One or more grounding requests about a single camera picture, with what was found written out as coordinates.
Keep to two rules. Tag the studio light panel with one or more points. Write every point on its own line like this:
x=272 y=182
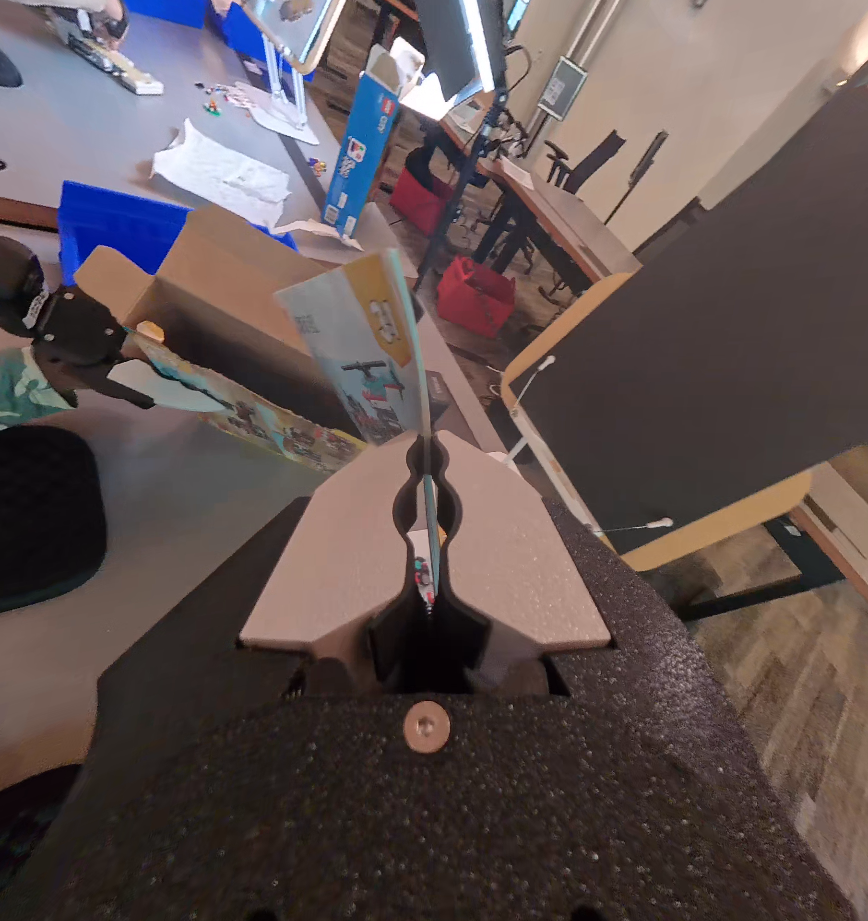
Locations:
x=455 y=50

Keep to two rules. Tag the white panel stand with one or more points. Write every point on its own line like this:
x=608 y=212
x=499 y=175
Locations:
x=514 y=455
x=286 y=108

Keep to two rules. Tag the black case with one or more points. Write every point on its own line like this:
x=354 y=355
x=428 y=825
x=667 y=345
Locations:
x=437 y=396

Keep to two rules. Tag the lego instruction booklet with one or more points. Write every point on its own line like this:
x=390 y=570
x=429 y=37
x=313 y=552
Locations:
x=362 y=338

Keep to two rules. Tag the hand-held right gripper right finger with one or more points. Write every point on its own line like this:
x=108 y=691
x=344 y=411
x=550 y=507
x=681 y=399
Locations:
x=520 y=561

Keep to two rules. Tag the red bag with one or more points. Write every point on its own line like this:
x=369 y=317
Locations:
x=419 y=191
x=477 y=295

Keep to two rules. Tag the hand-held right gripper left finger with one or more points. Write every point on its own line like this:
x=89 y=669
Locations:
x=333 y=561

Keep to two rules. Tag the black office chair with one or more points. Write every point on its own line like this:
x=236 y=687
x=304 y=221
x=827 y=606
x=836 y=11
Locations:
x=585 y=162

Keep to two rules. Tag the grey brick model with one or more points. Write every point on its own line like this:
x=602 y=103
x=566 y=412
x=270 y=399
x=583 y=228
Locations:
x=110 y=65

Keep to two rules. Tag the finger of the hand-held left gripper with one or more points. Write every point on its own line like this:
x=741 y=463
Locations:
x=150 y=331
x=149 y=385

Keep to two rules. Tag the blue toy box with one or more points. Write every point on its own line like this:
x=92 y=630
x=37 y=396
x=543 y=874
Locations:
x=362 y=151

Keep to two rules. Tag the black light stand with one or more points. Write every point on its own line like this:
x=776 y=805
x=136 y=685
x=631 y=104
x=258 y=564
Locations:
x=470 y=165

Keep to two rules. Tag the small coloured bricks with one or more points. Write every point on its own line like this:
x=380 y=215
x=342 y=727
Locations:
x=212 y=101

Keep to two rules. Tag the framed wall sign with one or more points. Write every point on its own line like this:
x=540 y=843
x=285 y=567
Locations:
x=563 y=86

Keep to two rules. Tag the torn white paper bag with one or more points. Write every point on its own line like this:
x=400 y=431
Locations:
x=218 y=173

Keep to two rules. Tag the yellow lego set box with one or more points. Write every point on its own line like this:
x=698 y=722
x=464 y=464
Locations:
x=218 y=288

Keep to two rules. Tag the blue plastic bin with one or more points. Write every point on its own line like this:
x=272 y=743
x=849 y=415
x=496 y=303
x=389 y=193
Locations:
x=250 y=36
x=167 y=11
x=110 y=223

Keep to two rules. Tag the wooden office desk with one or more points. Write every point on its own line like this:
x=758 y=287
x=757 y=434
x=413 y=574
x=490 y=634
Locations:
x=563 y=216

